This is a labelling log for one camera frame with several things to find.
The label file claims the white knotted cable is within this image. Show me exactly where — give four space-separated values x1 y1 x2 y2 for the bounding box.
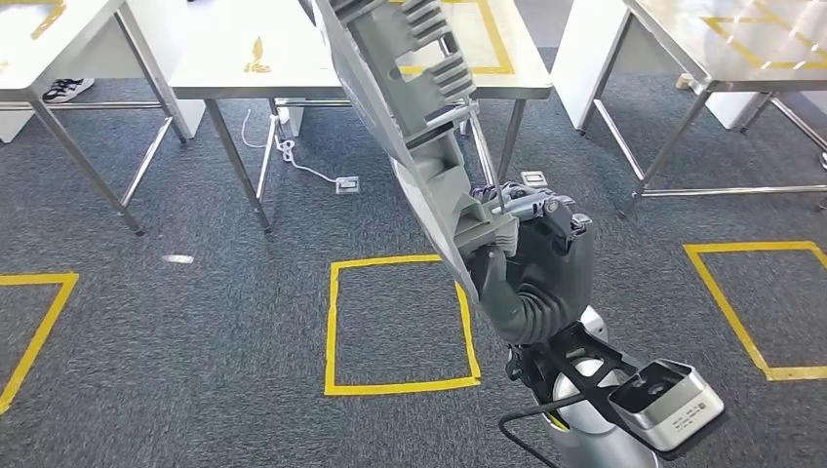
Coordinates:
240 108 340 185

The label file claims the peeled yellow tape mark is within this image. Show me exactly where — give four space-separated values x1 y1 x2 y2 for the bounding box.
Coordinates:
244 35 273 74

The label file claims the person's shoe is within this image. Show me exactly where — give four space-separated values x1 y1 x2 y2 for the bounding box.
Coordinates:
41 77 97 104

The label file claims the yellow floor tape square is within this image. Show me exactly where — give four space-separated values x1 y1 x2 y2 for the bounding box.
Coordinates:
683 240 827 382
324 253 483 397

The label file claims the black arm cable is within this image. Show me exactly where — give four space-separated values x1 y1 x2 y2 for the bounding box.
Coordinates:
497 394 583 468

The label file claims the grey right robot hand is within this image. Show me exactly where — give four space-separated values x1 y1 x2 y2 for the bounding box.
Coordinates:
466 182 596 345

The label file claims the silver plastic wheel hubcap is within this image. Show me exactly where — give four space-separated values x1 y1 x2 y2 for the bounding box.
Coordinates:
309 0 522 305

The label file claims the yellow table tape outline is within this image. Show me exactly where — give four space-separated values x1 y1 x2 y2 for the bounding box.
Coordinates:
0 0 67 40
700 0 827 71
397 0 516 77

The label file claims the white panel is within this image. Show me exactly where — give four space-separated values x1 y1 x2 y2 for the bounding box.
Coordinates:
116 0 207 140
550 0 638 134

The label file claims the steel workbench table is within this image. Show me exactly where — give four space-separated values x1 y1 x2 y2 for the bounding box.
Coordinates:
169 0 554 234
0 0 190 237
577 0 827 217

